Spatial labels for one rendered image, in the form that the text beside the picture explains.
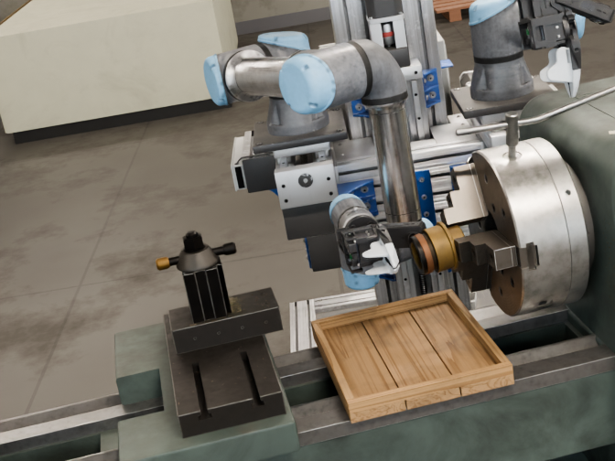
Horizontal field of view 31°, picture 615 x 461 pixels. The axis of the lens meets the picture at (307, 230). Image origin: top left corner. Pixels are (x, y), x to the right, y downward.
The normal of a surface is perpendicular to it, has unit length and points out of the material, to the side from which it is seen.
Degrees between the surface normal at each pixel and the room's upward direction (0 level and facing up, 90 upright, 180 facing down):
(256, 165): 90
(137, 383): 90
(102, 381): 0
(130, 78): 90
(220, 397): 0
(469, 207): 57
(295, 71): 90
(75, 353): 0
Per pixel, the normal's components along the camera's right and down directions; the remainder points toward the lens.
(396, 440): 0.18, 0.33
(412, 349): -0.17, -0.92
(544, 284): 0.22, 0.62
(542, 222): 0.10, -0.06
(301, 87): -0.79, 0.33
